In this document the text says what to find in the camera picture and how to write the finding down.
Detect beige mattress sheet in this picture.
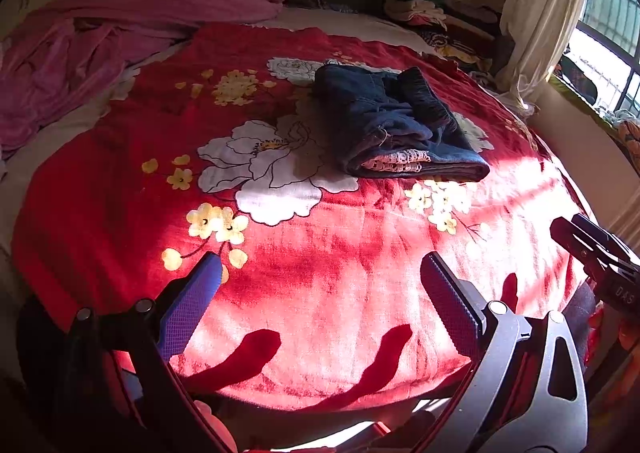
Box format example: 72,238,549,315
1,9,436,303

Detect red floral blanket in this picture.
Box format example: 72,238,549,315
11,24,585,411

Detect right hand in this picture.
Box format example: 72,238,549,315
585,303,639,409

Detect stack of folded clothes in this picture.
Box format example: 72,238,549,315
384,0,515,78

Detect blue denim lace-trimmed pants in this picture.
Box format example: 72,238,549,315
312,64,490,182

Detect window with grille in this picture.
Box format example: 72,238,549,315
554,0,639,124

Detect left hand red nails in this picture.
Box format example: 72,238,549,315
194,400,239,453

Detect pink bedsheet pile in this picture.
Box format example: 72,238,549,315
1,0,284,154

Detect cream curtain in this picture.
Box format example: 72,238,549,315
496,0,586,120

